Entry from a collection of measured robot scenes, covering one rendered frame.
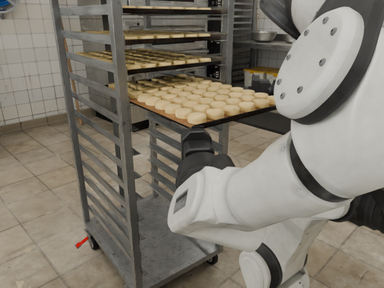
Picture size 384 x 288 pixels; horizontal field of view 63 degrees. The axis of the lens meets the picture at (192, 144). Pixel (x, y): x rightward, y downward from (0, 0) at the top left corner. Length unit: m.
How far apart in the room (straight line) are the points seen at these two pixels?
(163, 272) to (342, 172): 1.34
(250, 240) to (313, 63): 0.27
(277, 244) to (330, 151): 0.70
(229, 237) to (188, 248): 1.22
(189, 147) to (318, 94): 0.36
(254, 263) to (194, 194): 0.60
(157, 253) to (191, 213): 1.26
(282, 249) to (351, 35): 0.75
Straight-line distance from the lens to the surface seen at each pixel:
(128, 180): 1.12
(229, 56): 1.26
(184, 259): 1.57
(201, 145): 0.54
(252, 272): 0.96
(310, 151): 0.23
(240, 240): 0.42
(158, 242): 1.67
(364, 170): 0.23
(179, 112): 0.85
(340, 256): 1.98
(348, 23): 0.21
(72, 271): 1.83
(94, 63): 1.26
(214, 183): 0.34
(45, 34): 4.09
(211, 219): 0.34
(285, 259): 0.91
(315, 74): 0.20
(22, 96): 4.06
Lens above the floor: 1.21
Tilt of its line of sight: 22 degrees down
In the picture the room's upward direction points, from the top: straight up
